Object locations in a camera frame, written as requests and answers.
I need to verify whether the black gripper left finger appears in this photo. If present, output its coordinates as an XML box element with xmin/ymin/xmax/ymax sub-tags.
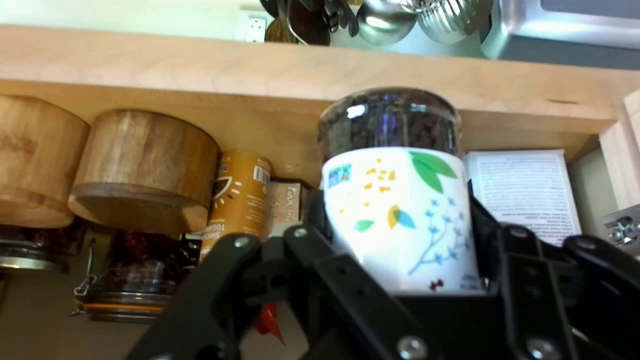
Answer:
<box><xmin>127</xmin><ymin>190</ymin><xmax>443</xmax><ymax>360</ymax></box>

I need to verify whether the gold spice can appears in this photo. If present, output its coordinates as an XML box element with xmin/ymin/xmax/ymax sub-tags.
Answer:
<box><xmin>199</xmin><ymin>151</ymin><xmax>274</xmax><ymax>258</ymax></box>

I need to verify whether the small tan spice container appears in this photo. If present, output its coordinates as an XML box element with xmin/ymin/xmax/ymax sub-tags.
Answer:
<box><xmin>266</xmin><ymin>181</ymin><xmax>311</xmax><ymax>239</ymax></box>

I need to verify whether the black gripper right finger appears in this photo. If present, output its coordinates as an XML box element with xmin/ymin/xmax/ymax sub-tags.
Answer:
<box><xmin>467</xmin><ymin>178</ymin><xmax>640</xmax><ymax>360</ymax></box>

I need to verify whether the glass clamp lid jar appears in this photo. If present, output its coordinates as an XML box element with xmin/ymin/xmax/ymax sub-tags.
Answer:
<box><xmin>71</xmin><ymin>228</ymin><xmax>203</xmax><ymax>324</ymax></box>

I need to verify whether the white paper card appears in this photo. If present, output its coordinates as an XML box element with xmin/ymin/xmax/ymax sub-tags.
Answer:
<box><xmin>464</xmin><ymin>149</ymin><xmax>585</xmax><ymax>248</ymax></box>

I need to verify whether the metal door hinge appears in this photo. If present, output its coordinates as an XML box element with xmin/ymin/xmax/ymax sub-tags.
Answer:
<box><xmin>603</xmin><ymin>204</ymin><xmax>640</xmax><ymax>248</ymax></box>

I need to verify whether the wooden wall cabinet with shelves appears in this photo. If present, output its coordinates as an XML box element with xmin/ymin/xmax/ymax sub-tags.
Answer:
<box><xmin>0</xmin><ymin>24</ymin><xmax>640</xmax><ymax>209</ymax></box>

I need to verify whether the glass jar metal rim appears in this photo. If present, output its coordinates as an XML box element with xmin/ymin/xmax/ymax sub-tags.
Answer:
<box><xmin>0</xmin><ymin>223</ymin><xmax>77</xmax><ymax>277</ymax></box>

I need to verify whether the white wall outlet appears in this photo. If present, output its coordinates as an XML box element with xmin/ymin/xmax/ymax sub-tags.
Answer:
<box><xmin>239</xmin><ymin>9</ymin><xmax>273</xmax><ymax>45</ymax></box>

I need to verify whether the round wooden container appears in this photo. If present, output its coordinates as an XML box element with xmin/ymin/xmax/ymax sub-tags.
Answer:
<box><xmin>0</xmin><ymin>95</ymin><xmax>93</xmax><ymax>230</ymax></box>
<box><xmin>68</xmin><ymin>108</ymin><xmax>223</xmax><ymax>237</ymax></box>

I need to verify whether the dark cooking utensil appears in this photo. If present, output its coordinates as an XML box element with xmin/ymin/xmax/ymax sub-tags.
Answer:
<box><xmin>260</xmin><ymin>0</ymin><xmax>347</xmax><ymax>49</ymax></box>

